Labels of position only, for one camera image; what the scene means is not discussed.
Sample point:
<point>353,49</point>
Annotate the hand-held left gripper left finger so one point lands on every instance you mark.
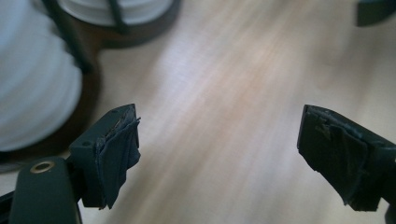
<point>106,161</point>

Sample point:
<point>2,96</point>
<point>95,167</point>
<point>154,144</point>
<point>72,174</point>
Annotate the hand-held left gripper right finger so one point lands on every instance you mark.
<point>339,155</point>

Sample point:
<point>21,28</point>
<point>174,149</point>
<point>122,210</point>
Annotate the stack of white paper cups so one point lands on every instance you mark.
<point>93,12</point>
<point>31,93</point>

